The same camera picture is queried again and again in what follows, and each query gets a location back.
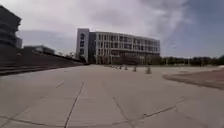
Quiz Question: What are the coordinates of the large white multi-storey building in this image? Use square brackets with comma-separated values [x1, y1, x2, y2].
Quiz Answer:
[75, 27, 162, 65]

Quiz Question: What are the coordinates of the grey concrete slab pavement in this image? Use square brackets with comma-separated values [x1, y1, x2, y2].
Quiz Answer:
[0, 64, 224, 128]

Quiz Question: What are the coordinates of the row of trees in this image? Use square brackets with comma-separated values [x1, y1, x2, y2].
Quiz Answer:
[146, 55, 224, 67]

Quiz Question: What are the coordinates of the brown bare ground patch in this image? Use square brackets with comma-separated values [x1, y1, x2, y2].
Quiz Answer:
[162, 68, 224, 90]

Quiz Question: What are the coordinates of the row of bollards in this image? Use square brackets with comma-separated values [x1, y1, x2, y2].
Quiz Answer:
[113, 63, 153, 75]

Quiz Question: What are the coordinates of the dark sloped wall with steps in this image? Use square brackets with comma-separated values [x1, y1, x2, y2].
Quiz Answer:
[0, 48, 86, 77]

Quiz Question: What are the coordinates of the low dark building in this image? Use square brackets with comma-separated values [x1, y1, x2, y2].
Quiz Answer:
[22, 45, 56, 56]

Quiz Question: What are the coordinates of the dark grey building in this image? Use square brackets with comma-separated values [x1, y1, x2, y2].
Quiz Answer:
[0, 5, 24, 50]

